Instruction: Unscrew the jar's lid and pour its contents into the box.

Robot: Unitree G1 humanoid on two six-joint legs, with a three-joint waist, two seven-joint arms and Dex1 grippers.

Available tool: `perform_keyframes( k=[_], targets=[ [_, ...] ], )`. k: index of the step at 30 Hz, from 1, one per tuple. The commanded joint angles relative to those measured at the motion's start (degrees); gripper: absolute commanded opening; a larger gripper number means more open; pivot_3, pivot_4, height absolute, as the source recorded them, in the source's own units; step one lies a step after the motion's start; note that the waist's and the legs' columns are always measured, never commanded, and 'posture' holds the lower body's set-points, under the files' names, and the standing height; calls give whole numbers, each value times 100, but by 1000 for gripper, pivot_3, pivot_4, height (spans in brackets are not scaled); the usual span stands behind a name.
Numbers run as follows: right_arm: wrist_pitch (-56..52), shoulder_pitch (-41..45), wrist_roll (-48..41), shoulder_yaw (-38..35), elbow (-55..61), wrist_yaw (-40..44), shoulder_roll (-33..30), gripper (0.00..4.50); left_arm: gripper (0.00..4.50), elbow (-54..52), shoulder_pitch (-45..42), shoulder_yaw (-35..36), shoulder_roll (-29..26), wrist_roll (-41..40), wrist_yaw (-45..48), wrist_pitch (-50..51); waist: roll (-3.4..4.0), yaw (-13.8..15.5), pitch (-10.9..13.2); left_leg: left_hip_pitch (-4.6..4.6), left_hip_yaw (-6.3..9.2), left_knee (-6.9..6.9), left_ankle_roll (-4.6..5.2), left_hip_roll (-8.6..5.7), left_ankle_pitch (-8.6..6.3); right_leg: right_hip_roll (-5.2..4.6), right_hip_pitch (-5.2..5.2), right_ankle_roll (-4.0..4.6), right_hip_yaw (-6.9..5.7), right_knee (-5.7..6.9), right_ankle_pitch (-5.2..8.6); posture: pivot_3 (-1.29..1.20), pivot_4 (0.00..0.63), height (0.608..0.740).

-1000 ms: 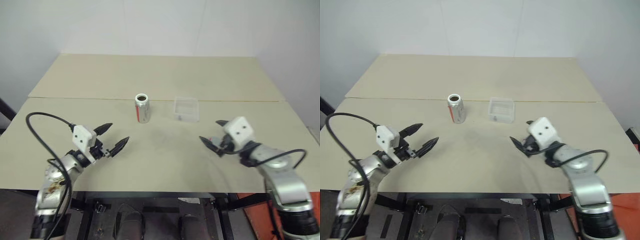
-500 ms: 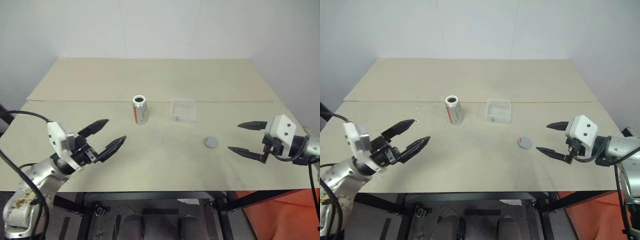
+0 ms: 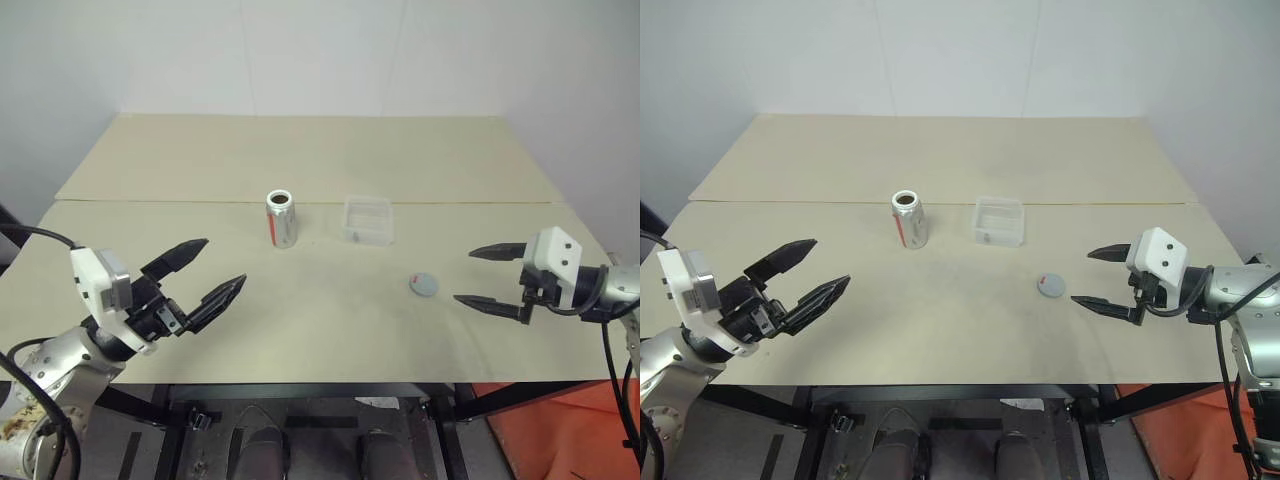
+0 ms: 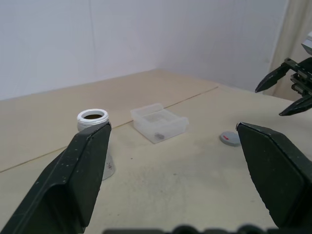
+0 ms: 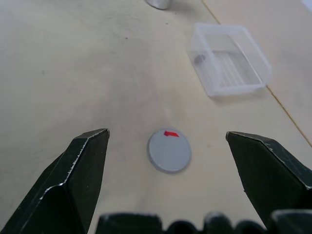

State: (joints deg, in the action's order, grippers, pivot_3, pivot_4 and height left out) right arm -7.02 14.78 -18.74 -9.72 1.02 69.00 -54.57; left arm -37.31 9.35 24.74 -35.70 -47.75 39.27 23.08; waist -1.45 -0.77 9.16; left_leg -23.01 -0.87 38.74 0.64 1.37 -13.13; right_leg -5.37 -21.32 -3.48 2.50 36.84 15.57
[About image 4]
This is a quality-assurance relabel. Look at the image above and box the grey cap with red mark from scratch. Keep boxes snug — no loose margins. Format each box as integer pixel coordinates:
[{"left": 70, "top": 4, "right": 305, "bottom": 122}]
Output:
[{"left": 218, "top": 131, "right": 242, "bottom": 147}]

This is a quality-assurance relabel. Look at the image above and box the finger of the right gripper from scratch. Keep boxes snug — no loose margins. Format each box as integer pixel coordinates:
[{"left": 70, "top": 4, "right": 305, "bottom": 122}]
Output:
[
  {"left": 254, "top": 63, "right": 293, "bottom": 94},
  {"left": 278, "top": 94, "right": 312, "bottom": 117}
]

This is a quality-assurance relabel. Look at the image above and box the beige curtain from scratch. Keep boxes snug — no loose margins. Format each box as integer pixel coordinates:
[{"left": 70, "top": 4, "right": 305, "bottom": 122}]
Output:
[{"left": 270, "top": 0, "right": 312, "bottom": 101}]

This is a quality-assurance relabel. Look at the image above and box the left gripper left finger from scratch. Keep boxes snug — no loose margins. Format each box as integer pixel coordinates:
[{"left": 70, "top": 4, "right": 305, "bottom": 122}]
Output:
[{"left": 0, "top": 121, "right": 113, "bottom": 234}]

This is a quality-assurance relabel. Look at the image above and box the white plastic jar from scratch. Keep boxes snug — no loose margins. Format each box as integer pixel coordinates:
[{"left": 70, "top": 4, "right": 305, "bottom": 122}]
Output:
[{"left": 77, "top": 109, "right": 116, "bottom": 181}]

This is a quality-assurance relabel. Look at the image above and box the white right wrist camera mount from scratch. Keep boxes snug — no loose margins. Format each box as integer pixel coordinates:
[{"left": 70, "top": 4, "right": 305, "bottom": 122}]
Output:
[{"left": 300, "top": 30, "right": 312, "bottom": 56}]

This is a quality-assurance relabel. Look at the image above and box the clear plastic container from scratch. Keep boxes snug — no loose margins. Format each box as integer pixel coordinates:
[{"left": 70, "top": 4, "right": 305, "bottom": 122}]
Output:
[{"left": 130, "top": 102, "right": 190, "bottom": 145}]

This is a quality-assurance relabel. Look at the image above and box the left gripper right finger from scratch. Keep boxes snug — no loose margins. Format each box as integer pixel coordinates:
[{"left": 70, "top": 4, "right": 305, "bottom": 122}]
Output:
[{"left": 235, "top": 122, "right": 312, "bottom": 230}]

